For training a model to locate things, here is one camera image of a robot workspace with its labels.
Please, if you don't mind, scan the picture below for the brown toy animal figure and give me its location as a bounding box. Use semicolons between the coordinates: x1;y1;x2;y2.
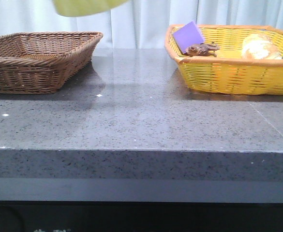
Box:
184;43;220;57

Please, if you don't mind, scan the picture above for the pale curtain backdrop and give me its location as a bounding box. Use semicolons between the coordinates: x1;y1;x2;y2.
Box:
0;0;283;49

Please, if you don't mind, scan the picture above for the purple sponge block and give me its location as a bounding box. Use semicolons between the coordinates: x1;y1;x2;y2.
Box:
172;21;205;54

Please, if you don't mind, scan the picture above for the yellow woven basket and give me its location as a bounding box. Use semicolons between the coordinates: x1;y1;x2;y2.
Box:
165;24;283;95

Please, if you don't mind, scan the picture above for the brown wicker basket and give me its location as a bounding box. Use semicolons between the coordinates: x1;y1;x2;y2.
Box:
0;31;103;94

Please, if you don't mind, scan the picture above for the bread loaf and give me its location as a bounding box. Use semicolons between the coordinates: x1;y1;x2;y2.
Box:
241;33;282;59

